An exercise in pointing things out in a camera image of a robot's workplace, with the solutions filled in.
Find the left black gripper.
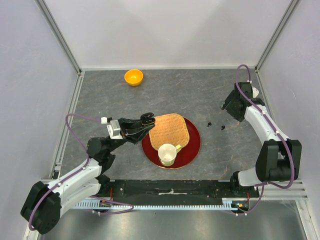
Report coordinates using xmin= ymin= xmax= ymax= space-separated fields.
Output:
xmin=106 ymin=117 xmax=155 ymax=154

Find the black earbud charging case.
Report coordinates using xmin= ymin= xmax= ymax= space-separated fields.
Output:
xmin=140 ymin=112 xmax=156 ymax=126

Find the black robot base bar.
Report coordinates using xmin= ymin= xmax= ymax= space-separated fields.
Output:
xmin=97 ymin=179 xmax=260 ymax=199

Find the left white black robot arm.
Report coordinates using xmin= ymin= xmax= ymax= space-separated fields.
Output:
xmin=20 ymin=112 xmax=156 ymax=235

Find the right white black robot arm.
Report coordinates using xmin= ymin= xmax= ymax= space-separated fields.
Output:
xmin=221 ymin=82 xmax=302 ymax=197

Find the woven bamboo tray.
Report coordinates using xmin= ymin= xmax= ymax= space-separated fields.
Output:
xmin=149 ymin=113 xmax=190 ymax=151

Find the cream mug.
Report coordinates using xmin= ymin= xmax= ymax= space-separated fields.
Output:
xmin=157 ymin=143 xmax=182 ymax=167

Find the orange bowl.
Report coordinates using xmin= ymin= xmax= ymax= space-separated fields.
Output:
xmin=124 ymin=69 xmax=144 ymax=87

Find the red round plate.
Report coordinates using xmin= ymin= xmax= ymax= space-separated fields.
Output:
xmin=141 ymin=117 xmax=201 ymax=169

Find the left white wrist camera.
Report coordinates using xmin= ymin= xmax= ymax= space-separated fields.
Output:
xmin=100 ymin=117 xmax=123 ymax=140

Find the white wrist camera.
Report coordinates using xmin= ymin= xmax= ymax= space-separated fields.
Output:
xmin=247 ymin=80 xmax=260 ymax=98
xmin=100 ymin=117 xmax=123 ymax=140

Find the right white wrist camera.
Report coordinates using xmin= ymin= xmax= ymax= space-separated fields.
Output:
xmin=247 ymin=80 xmax=260 ymax=98

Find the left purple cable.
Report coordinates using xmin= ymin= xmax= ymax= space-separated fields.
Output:
xmin=27 ymin=113 xmax=135 ymax=231

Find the white slotted cable duct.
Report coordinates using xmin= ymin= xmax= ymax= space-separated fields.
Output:
xmin=72 ymin=198 xmax=239 ymax=211

